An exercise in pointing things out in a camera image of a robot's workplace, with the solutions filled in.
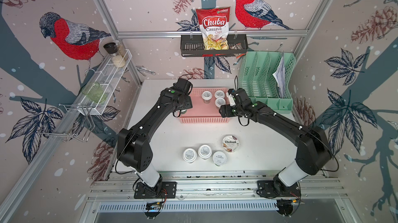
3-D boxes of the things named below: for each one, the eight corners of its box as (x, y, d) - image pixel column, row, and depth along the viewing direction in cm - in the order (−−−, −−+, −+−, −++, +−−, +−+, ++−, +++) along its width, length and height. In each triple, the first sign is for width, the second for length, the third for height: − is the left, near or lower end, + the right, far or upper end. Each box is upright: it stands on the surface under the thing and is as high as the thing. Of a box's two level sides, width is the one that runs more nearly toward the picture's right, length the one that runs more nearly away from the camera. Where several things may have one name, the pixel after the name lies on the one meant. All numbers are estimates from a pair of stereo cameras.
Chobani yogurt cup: (223, 153, 86) (224, 150, 82) (222, 138, 92) (222, 135, 88) (239, 153, 86) (240, 150, 82) (237, 138, 92) (238, 135, 88)
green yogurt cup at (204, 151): (198, 160, 84) (198, 156, 79) (198, 148, 88) (198, 144, 83) (211, 160, 84) (212, 156, 78) (211, 148, 88) (211, 144, 83)
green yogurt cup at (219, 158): (212, 166, 82) (213, 163, 77) (212, 154, 86) (212, 151, 81) (226, 166, 82) (227, 163, 77) (225, 154, 86) (226, 151, 81)
